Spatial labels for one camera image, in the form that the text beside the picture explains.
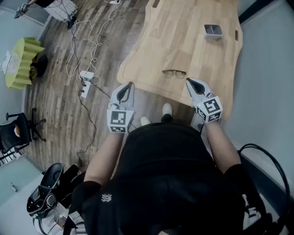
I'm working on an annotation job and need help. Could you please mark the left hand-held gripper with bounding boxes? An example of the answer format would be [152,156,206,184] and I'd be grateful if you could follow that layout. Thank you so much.
[107,82,135,134]

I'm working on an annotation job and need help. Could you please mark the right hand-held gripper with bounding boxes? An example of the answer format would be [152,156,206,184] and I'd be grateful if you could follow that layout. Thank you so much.
[186,78,224,123]

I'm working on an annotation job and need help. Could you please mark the thin-framed eyeglasses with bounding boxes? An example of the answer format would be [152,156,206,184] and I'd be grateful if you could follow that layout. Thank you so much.
[161,69,187,79]

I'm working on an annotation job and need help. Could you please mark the person's right forearm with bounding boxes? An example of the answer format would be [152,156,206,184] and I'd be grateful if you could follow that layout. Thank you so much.
[204,120,242,175]

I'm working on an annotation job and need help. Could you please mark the person's left forearm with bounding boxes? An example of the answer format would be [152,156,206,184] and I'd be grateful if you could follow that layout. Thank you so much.
[84,131,129,187]

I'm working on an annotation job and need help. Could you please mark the person's right white shoe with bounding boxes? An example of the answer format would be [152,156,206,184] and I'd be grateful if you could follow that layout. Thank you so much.
[162,102,174,116]

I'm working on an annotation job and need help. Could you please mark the grey desk organizer tray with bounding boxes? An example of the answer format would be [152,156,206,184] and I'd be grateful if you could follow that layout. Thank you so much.
[204,23,224,40]

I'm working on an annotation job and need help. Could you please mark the black bag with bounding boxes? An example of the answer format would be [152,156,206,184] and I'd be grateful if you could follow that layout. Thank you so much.
[29,54,49,81]

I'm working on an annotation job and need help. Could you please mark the person's black clothing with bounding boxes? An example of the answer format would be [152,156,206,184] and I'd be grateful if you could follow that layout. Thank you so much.
[66,113,274,235]

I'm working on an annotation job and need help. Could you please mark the black office chair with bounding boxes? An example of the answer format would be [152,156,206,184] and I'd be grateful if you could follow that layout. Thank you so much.
[0,107,47,159]

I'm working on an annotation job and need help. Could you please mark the green pleated stool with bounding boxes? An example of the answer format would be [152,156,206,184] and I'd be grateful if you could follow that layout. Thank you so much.
[5,37,45,90]

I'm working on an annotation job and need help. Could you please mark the white papers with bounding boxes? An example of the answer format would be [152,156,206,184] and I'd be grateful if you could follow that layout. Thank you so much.
[1,50,21,75]

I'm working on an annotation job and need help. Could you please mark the black floor cable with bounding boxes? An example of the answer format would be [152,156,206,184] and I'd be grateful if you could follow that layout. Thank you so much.
[77,84,111,166]

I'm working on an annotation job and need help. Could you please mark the long white floor cable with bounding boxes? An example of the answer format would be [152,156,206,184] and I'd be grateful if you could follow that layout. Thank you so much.
[66,0,122,86]

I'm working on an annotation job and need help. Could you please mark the thick black cable loop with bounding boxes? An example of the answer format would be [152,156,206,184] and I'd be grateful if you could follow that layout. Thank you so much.
[237,143,290,230]

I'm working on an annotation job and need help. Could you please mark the white backpack strap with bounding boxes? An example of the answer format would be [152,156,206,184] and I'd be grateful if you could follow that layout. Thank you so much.
[242,194,263,230]
[68,210,87,235]

